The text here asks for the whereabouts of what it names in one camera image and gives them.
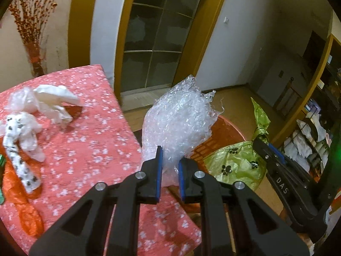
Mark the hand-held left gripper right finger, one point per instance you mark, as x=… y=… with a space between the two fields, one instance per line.
x=182 y=176

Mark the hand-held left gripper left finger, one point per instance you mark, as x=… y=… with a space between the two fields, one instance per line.
x=159 y=170

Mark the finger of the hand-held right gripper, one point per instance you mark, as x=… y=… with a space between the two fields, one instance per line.
x=259 y=152
x=275 y=153

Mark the green paw print bag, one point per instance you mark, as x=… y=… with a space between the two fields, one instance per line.
x=234 y=165

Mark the orange plastic basket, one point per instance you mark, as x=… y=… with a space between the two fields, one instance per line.
x=229 y=130

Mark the bubble wrap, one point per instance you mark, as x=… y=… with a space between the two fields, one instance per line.
x=175 y=122

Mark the translucent white plastic bag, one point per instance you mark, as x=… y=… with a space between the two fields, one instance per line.
x=18 y=98

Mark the group of white plastic bags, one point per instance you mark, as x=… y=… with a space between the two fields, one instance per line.
x=317 y=136

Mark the metal storage rack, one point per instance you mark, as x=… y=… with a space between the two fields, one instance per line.
x=319 y=106

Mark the pink floral tablecloth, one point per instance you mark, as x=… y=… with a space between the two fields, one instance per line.
x=93 y=138

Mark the orange plastic bag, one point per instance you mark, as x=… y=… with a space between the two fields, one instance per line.
x=29 y=213

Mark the white paw print bag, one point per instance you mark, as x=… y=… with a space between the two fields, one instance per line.
x=21 y=165

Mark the glass panel door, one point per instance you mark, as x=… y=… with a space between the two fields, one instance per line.
x=159 y=32

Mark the green wrapper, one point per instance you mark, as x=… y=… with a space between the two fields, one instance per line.
x=2 y=162

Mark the glass vase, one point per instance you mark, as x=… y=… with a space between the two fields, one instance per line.
x=37 y=66

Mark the red berry branch bouquet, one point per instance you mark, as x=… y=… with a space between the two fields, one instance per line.
x=34 y=32

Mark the white light switch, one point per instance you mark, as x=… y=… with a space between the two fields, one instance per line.
x=226 y=20

